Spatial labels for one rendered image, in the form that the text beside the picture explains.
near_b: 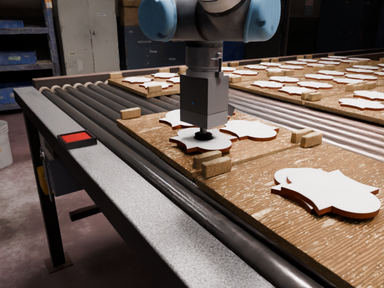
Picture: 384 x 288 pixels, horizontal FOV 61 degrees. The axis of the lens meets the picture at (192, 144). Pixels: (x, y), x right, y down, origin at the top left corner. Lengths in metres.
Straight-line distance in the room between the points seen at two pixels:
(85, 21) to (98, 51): 0.44
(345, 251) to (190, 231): 0.20
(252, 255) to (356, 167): 0.33
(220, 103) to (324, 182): 0.26
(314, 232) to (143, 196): 0.28
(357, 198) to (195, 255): 0.25
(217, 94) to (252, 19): 0.23
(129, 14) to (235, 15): 4.99
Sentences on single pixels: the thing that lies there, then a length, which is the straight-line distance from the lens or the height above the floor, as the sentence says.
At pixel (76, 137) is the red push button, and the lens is 0.85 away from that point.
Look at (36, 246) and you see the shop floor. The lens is 2.13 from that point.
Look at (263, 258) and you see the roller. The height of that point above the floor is 0.92.
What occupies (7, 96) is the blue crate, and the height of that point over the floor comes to 0.25.
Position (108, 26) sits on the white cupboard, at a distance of 5.20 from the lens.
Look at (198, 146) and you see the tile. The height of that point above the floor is 0.96.
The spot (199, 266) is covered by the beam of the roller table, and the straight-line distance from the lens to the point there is 0.43.
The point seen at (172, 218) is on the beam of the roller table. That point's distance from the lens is 0.51.
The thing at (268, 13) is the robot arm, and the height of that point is 1.21.
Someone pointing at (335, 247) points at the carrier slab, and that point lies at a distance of 0.46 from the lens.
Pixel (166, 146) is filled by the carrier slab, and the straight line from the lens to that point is 0.73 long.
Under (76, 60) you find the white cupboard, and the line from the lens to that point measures 5.13.
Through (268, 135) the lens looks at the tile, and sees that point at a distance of 0.79.
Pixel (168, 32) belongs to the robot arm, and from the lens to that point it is 0.55.
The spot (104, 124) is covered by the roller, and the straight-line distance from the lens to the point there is 1.00.
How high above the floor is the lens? 1.20
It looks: 21 degrees down
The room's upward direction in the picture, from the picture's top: straight up
